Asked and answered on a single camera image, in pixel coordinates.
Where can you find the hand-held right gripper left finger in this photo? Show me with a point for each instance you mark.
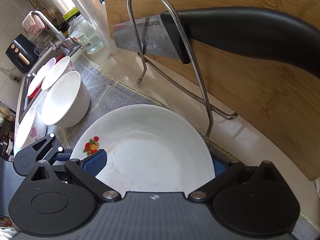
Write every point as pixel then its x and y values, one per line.
pixel 95 162

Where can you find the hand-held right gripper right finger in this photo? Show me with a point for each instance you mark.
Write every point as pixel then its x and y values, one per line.
pixel 221 167

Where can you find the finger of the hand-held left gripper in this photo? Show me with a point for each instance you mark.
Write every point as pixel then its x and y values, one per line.
pixel 63 155

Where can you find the white bowl pink floral print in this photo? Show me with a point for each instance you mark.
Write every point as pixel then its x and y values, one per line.
pixel 58 70
pixel 27 127
pixel 62 97

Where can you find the white plate fruit print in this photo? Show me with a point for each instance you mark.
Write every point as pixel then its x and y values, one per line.
pixel 155 142

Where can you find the red plastic basin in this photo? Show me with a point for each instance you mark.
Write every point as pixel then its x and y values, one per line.
pixel 37 90

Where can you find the grey teal checkered towel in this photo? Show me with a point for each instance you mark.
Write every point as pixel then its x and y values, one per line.
pixel 100 85

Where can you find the white plate in sink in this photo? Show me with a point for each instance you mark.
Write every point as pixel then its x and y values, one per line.
pixel 37 80

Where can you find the bamboo cutting board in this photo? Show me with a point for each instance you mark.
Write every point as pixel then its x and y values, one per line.
pixel 250 92

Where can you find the dark air fryer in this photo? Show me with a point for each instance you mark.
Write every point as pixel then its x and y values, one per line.
pixel 20 52

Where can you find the glass jar yellow-green lid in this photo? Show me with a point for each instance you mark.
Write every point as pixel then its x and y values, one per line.
pixel 87 40

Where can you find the steel faucet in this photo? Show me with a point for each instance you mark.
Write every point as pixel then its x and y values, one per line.
pixel 50 23

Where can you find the red checkered cloth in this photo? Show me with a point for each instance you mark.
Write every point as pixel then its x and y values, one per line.
pixel 32 23

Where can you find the tall plastic wrap roll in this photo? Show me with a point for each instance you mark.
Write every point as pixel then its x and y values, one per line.
pixel 90 10

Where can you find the short plastic wrap roll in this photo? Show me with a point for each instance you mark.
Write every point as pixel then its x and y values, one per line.
pixel 56 2

